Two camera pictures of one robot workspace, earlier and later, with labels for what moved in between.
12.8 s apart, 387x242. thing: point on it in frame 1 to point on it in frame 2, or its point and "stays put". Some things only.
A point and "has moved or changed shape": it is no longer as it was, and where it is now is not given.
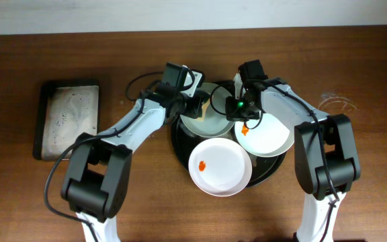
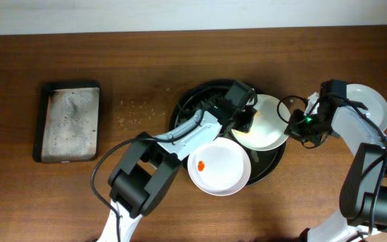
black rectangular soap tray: x=64 y=109 stays put
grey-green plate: x=211 y=123 has moved or changed shape
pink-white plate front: x=220 y=167 stays put
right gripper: x=242 y=112 to x=298 y=131
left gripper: x=195 y=106 to x=245 y=122
